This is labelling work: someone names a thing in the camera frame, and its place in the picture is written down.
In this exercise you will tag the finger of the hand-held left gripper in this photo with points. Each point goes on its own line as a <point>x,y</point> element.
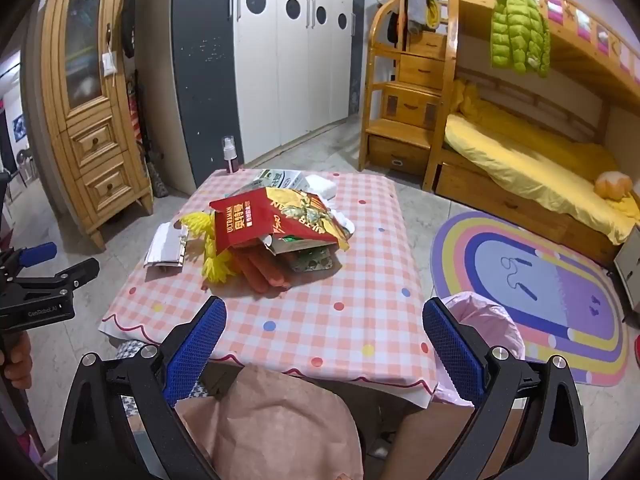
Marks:
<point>37,253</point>
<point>75,272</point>

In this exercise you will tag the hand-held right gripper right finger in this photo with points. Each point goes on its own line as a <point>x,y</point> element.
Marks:
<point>455,355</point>

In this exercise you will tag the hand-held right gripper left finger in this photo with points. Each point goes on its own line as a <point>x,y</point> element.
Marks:
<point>195,355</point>

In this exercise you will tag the pink trash bag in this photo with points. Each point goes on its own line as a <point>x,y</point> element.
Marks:
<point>480,320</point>

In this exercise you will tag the orange knitted glove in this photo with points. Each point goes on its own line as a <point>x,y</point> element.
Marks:
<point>260,272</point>

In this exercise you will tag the red snack bag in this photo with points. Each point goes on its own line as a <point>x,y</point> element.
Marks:
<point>250,220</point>

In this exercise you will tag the person's left hand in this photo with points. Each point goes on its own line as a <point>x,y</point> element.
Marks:
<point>15,362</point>

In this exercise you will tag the grey checkered cloth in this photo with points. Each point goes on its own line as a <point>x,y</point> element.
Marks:
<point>131,352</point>

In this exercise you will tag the brown cardboard box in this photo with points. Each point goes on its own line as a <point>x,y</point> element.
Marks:
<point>425,430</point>

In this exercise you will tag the yellow foam mesh net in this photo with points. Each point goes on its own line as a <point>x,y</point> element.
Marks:
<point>215,265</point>

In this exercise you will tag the white folded cardboard piece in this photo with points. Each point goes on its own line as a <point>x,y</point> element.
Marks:
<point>165,247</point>

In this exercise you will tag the rainbow oval rug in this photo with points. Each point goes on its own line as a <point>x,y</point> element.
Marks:
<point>530,280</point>

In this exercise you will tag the wooden glass door cabinet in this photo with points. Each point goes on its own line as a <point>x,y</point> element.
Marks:
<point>95,135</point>

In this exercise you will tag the leaning patterned boards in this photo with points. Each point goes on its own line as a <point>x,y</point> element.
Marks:
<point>150,150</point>

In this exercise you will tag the table with pink checkered tablecloth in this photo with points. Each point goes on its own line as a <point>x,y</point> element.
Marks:
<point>325,290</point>

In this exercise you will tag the silver foil packet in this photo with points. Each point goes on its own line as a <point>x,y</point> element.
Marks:
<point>312,260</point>

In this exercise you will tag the red box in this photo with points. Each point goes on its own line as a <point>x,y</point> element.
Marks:
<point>637,350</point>

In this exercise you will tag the clear spray bottle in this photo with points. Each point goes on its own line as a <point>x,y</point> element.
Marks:
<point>230,157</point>

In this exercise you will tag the white green printed carton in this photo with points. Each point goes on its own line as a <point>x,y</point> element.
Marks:
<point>277,180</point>

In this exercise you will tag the grey nightstand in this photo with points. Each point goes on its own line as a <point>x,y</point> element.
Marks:
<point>629,270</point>

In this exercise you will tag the white paper tag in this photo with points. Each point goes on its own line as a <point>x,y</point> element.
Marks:
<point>108,65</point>

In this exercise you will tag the white plastic tissue pack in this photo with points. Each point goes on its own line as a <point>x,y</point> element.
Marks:
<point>320,186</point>

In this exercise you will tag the yellow bedsheet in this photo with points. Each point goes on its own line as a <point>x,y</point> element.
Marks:
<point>530,155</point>

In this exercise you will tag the orange plush toy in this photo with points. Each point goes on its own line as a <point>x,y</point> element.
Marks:
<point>612,185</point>

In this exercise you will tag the wooden stair drawers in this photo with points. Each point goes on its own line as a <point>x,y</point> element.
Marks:
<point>405,105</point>

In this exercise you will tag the white grey wardrobe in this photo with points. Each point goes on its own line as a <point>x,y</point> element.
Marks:
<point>270,75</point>

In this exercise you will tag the green puffer jacket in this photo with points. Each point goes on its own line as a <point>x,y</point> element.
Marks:
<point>520,30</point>

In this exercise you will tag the black orange hanging item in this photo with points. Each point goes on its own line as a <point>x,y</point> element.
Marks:
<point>392,27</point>

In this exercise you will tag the wooden bunk bed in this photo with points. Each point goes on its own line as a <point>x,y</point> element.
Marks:
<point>580,30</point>

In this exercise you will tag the pile of clothes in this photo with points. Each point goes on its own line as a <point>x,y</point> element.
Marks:
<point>417,5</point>

